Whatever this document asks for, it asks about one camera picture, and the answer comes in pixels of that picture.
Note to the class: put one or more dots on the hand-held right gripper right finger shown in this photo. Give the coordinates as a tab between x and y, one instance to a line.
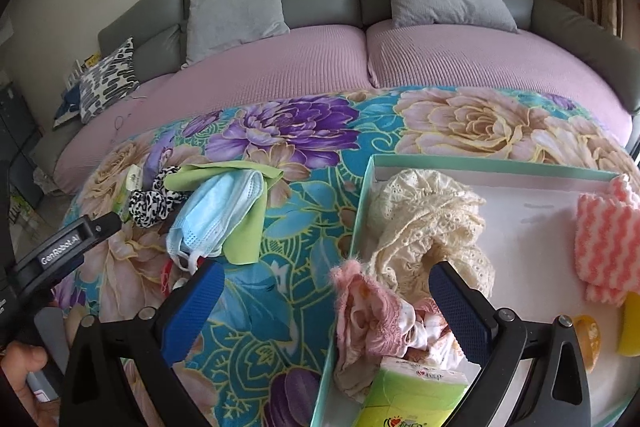
460	307

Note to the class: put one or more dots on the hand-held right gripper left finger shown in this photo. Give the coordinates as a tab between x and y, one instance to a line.
195	307

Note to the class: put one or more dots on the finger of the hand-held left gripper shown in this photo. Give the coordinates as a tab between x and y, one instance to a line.
107	223

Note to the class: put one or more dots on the leopard print scrunchie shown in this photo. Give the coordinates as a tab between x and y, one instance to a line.
150	207

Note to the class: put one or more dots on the pink lace underwear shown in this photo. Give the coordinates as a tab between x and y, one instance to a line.
370	322

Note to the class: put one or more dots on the cream lace cloth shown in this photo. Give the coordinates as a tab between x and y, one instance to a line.
425	217

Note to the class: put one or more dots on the green tissue packet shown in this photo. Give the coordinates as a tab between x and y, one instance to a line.
410	392
129	187

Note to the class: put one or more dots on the white box with teal rim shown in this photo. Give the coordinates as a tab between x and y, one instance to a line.
530	227

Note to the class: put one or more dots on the pink white wavy striped cloth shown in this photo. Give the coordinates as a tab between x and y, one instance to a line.
600	242

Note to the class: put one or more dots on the orange soft toy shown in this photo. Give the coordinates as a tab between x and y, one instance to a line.
589	342

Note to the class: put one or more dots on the yellow soft item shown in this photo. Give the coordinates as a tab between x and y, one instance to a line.
630	327

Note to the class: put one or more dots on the person's left hand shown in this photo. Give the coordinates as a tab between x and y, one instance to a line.
22	359

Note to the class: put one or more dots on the small red white item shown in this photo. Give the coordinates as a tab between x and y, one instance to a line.
172	274

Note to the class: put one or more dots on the thin black hair band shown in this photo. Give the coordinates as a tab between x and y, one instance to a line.
116	127

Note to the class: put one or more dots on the blue face mask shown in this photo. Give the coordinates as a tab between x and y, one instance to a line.
215	212

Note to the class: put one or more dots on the dark cabinet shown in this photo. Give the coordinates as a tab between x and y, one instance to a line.
17	142

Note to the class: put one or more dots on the black white patterned pillow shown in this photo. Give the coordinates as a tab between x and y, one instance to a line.
107	82

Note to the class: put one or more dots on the stack of books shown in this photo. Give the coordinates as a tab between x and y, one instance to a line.
82	67

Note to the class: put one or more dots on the floral blanket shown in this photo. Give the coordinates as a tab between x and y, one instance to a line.
300	132

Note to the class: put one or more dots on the plain grey pillow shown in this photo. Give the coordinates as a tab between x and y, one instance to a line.
235	12

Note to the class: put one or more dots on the pink sofa cover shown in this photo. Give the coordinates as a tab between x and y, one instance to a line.
450	57

